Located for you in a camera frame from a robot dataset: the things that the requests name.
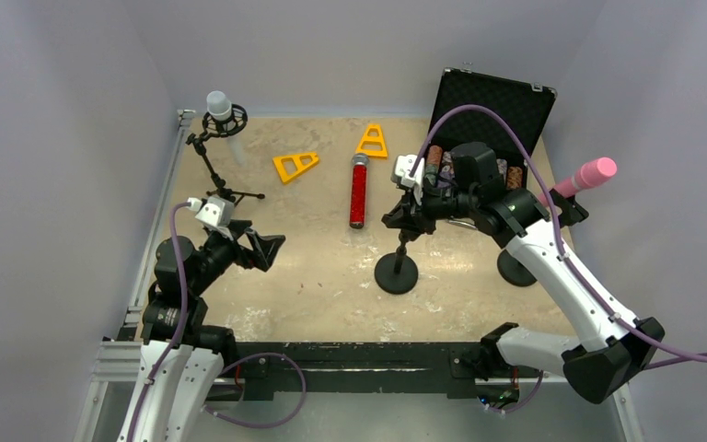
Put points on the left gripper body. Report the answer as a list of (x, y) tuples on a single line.
[(242, 245)]

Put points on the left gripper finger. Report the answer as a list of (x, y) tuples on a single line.
[(264, 249), (237, 228)]

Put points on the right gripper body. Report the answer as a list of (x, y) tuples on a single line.
[(419, 207)]

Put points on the red glitter microphone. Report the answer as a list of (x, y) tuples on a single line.
[(358, 192)]

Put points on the black tripod shock-mount stand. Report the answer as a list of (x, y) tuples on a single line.
[(201, 143)]

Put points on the white microphone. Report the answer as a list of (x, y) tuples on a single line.
[(229, 120)]

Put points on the black round-base clip stand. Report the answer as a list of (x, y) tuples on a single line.
[(570, 213)]

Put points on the pink microphone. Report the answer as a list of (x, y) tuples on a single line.
[(589, 176)]

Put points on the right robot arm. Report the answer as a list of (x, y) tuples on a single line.
[(610, 344)]

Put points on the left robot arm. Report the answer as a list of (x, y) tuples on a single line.
[(181, 356)]

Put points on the yellow triangle block left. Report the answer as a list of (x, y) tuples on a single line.
[(290, 167)]

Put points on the yellow triangle block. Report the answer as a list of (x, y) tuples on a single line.
[(372, 143), (290, 167)]

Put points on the yellow triangle block rear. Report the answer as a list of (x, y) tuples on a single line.
[(372, 143)]

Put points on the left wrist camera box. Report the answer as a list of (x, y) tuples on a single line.
[(214, 213)]

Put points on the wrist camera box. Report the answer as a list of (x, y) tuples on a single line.
[(214, 213), (407, 174)]

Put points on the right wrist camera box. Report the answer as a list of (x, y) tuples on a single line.
[(407, 174)]

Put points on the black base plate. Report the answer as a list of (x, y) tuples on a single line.
[(454, 370)]

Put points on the aluminium frame rail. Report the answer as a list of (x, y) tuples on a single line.
[(117, 363)]

